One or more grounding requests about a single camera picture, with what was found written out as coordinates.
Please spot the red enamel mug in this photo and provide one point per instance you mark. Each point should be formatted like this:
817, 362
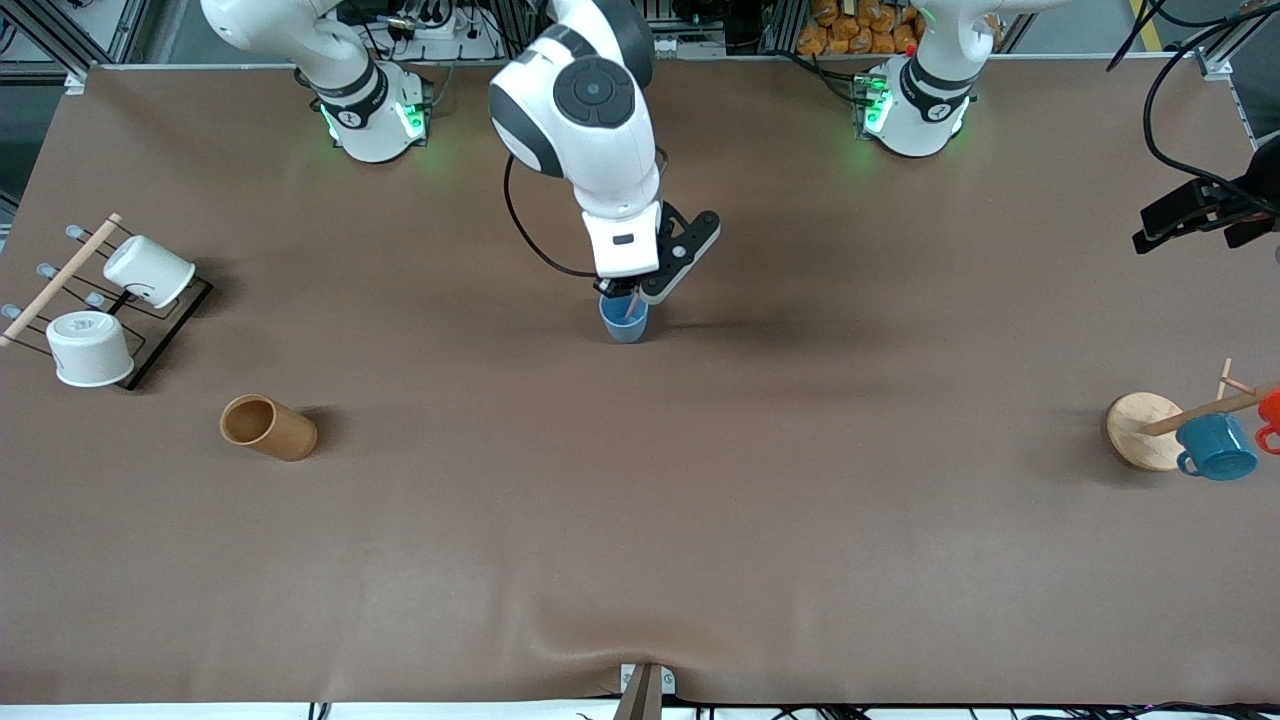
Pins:
1272, 410

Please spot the blue plastic cup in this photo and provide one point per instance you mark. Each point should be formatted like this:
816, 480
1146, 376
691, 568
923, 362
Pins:
625, 330

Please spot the grey table edge bracket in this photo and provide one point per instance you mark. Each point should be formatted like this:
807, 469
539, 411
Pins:
645, 690

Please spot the white cup lying tilted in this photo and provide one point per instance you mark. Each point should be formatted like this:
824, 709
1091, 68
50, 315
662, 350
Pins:
150, 268

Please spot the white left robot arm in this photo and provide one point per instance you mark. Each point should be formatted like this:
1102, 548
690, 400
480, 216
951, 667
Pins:
925, 110

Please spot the brown table mat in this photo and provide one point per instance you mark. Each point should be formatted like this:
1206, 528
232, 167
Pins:
640, 520

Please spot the teal enamel mug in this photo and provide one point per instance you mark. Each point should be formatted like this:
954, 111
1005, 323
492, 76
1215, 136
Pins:
1215, 445

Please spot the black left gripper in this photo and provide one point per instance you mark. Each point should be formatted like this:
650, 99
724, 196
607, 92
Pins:
1258, 187

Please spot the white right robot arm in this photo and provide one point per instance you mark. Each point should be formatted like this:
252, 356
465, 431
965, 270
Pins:
600, 140

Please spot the wooden mug tree stand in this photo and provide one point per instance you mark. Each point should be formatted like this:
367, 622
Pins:
1135, 425

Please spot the white terminal strip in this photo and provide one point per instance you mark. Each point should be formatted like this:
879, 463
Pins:
690, 47

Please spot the bag of orange bread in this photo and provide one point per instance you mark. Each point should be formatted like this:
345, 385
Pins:
850, 28

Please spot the aluminium frame profile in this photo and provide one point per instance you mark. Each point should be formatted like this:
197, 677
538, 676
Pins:
1215, 62

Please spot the wooden cylinder chopstick holder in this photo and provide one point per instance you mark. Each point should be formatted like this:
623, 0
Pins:
285, 432

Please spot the wooden rod of rack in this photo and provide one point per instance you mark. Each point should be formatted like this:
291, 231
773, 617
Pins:
65, 275

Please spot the white cup standing upturned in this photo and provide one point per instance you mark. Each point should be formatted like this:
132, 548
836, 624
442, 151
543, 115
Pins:
90, 350

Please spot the white power strip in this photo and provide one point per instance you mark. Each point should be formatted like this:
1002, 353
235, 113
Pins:
440, 27

